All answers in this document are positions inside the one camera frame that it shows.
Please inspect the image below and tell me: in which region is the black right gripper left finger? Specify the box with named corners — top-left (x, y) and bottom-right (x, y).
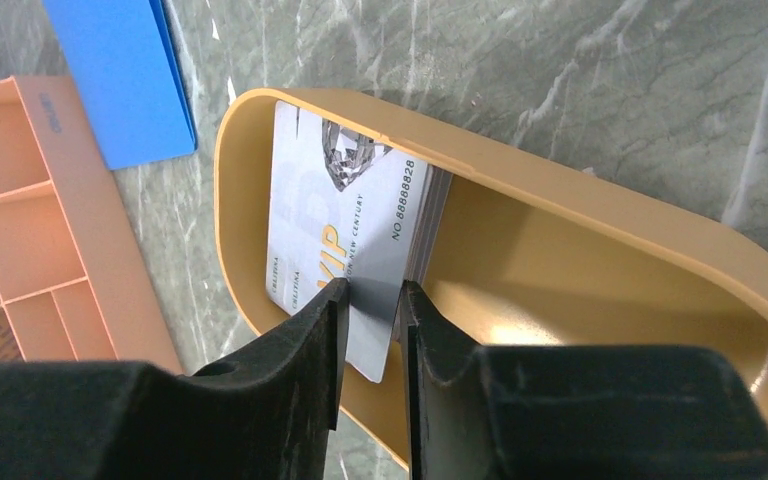
top-left (0, 279), bottom-right (350, 479)

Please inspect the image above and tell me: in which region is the peach plastic file organizer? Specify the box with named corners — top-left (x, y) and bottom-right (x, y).
top-left (0, 76), bottom-right (182, 373)

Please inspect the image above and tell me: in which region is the yellow oval tray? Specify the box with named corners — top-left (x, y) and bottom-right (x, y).
top-left (214, 88), bottom-right (768, 422)

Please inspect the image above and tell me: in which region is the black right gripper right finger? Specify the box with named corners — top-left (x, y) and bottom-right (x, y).
top-left (399, 281), bottom-right (768, 479)

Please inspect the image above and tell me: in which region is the blue folder sheet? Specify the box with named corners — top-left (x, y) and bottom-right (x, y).
top-left (43, 0), bottom-right (197, 170)

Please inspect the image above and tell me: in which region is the white VIP card stack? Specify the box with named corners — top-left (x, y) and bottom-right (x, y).
top-left (266, 101), bottom-right (452, 313)

